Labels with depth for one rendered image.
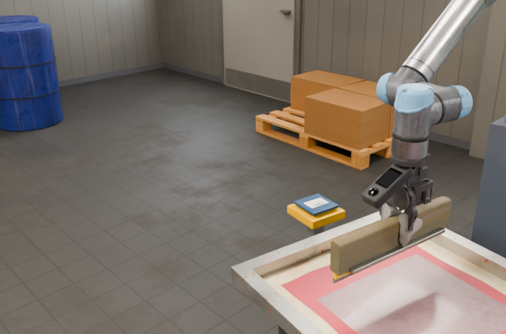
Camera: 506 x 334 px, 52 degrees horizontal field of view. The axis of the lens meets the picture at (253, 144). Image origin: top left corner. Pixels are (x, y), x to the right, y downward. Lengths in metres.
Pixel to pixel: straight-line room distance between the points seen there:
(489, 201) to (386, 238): 0.70
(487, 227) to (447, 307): 0.63
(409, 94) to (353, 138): 3.21
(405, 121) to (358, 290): 0.43
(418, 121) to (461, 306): 0.45
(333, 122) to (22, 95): 3.01
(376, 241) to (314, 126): 3.40
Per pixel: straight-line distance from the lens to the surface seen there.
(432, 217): 1.31
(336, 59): 5.61
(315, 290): 1.28
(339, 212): 1.63
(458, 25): 1.35
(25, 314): 2.97
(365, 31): 5.36
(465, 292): 1.36
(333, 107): 4.35
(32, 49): 5.48
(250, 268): 1.29
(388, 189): 1.13
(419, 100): 1.10
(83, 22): 7.37
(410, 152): 1.13
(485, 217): 1.87
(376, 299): 1.28
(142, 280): 3.01
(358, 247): 1.15
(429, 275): 1.39
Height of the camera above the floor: 1.72
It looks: 21 degrees down
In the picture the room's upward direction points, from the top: straight up
